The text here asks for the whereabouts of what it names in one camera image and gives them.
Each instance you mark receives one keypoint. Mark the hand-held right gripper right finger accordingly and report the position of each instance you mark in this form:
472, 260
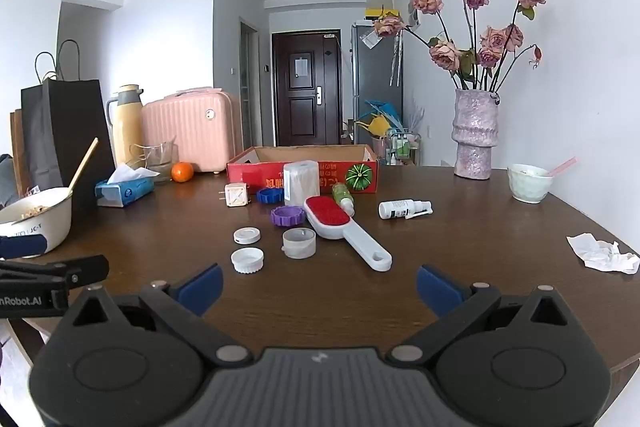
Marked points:
440, 289

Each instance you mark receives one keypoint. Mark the translucent tape roll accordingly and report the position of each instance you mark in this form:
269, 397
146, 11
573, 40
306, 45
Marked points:
299, 247

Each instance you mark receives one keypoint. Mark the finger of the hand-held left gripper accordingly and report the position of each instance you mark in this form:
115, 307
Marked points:
75, 268
22, 247

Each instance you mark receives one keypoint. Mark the blue and yellow plastic items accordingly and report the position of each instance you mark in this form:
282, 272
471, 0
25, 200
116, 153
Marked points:
380, 117

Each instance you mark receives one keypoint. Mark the blue ridged cap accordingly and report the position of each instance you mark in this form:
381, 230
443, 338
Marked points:
270, 196

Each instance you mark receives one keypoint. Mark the white feather decoration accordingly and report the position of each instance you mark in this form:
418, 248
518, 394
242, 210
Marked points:
415, 112

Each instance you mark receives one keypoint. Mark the pink bucket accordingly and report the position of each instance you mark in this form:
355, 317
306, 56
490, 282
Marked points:
379, 147

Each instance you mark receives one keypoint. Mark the translucent cotton swab box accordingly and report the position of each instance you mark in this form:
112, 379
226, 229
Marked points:
301, 182

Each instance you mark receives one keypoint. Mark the brown paper bag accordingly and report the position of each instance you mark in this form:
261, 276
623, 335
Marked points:
17, 147

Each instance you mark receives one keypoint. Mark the yellow box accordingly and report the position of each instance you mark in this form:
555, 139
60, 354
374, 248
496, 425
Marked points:
380, 13

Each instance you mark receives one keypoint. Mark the orange fruit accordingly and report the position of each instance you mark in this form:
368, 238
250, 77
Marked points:
182, 172

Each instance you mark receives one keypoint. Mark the green transparent bottle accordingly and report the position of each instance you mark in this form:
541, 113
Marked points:
342, 194

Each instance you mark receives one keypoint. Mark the crumpled white tissue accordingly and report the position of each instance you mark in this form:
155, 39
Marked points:
600, 254

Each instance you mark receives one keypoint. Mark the yellow thermos jug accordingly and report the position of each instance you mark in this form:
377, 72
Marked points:
127, 127

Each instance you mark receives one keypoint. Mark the white spray bottle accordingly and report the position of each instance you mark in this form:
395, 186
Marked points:
397, 209

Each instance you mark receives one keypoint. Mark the white plug adapter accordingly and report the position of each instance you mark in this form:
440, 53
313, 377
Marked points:
236, 196

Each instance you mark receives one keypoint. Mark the blue tissue pack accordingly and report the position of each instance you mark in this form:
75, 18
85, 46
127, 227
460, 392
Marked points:
120, 194

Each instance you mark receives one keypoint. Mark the glass measuring cup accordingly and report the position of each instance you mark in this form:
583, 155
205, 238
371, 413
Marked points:
160, 162

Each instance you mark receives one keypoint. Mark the red and white lint brush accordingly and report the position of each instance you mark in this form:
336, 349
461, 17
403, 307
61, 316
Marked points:
327, 214

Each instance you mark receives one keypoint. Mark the grey paper bag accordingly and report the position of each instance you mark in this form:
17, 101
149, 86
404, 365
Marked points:
35, 132

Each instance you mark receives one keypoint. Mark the dried pink roses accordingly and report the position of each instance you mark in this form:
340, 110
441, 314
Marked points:
445, 54

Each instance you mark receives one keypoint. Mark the pink suitcase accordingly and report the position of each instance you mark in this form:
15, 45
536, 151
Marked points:
200, 132

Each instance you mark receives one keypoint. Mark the dark brown entrance door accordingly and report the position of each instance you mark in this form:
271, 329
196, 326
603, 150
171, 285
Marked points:
305, 107

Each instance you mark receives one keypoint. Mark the glass interior door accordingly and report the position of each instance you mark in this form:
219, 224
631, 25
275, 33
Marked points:
250, 87

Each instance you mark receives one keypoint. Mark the grey refrigerator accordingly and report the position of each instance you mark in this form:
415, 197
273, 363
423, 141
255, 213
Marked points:
375, 77

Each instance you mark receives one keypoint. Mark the white round lid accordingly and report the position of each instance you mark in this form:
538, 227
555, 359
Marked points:
246, 235

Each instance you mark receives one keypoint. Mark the purple ridged cap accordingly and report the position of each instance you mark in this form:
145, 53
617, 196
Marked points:
287, 216

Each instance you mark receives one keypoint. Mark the white enamel bowl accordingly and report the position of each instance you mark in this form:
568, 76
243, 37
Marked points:
50, 222

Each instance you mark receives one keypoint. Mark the white cup with straw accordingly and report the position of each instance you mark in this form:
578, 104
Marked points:
529, 187

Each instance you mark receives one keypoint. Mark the red cardboard box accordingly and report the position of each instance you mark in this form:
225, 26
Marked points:
260, 174

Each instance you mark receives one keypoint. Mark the pink spoon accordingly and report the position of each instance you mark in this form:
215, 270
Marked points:
562, 167

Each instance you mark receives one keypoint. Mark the pink textured vase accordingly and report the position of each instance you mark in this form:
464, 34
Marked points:
475, 132

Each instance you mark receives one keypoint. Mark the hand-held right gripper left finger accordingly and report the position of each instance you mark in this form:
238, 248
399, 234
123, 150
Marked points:
200, 289

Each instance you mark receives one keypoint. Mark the wooden chopstick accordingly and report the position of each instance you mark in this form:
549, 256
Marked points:
82, 167

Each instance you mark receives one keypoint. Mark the translucent folded umbrella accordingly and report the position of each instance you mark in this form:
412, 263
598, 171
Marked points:
395, 62

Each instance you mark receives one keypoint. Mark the black paper bag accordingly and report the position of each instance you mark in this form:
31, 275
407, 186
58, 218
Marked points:
80, 132

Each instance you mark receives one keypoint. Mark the white ridged cap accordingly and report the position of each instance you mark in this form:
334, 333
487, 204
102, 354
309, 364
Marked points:
247, 260

